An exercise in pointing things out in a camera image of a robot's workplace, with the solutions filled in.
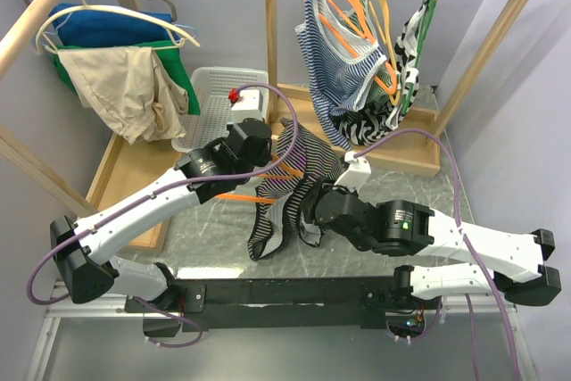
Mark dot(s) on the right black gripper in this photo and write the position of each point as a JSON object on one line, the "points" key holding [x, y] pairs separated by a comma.
{"points": [[318, 188]]}

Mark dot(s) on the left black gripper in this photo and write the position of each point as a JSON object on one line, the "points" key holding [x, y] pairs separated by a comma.
{"points": [[266, 156]]}

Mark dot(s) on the orange plastic hanger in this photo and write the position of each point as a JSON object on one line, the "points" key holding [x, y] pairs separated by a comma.
{"points": [[275, 184]]}

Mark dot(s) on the dark striped tank top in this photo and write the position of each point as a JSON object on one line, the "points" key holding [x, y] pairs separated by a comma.
{"points": [[279, 219]]}

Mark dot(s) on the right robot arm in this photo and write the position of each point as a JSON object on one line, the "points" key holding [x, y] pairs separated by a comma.
{"points": [[485, 261]]}

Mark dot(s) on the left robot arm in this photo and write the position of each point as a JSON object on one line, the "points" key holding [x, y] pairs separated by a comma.
{"points": [[86, 249]]}

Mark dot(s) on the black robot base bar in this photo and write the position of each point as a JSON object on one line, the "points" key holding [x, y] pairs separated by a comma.
{"points": [[290, 302]]}

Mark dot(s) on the cream white hanger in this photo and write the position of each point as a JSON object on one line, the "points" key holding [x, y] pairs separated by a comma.
{"points": [[43, 43]]}

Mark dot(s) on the blue white striped tank top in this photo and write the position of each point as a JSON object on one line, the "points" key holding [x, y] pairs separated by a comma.
{"points": [[341, 67]]}

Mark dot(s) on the yellow hanger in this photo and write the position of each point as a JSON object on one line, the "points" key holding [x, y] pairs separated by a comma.
{"points": [[384, 31]]}

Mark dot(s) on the green hanger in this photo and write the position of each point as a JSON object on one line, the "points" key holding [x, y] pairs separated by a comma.
{"points": [[412, 39]]}

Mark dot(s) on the white perforated plastic basket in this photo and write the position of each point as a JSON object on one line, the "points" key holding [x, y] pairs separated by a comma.
{"points": [[211, 86]]}

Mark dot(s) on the black white zebra garment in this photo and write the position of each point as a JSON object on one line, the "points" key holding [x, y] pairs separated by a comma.
{"points": [[378, 117]]}

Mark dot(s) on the right wooden clothes rack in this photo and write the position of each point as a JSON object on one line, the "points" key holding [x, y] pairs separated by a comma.
{"points": [[410, 148]]}

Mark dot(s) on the wooden clothes rack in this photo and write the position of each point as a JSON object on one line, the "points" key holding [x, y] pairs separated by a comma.
{"points": [[50, 145], [410, 148]]}

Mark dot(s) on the beige cloth garment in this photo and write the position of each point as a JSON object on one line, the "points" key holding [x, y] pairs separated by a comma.
{"points": [[129, 89]]}

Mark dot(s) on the green garment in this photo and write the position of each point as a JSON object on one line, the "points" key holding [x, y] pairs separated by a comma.
{"points": [[171, 62]]}

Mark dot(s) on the left wooden clothes rack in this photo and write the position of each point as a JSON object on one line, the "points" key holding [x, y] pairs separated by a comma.
{"points": [[50, 145]]}

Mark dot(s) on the blue folded garment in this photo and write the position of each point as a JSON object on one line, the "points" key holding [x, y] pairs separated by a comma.
{"points": [[100, 30]]}

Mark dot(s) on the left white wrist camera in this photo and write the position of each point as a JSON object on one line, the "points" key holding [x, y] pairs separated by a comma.
{"points": [[245, 104]]}

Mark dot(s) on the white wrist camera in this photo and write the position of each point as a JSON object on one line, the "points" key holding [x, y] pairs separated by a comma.
{"points": [[356, 174], [245, 104]]}

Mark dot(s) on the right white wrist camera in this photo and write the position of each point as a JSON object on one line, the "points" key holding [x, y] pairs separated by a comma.
{"points": [[356, 174]]}

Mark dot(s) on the aluminium rail frame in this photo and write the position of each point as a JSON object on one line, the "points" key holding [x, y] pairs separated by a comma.
{"points": [[408, 328]]}

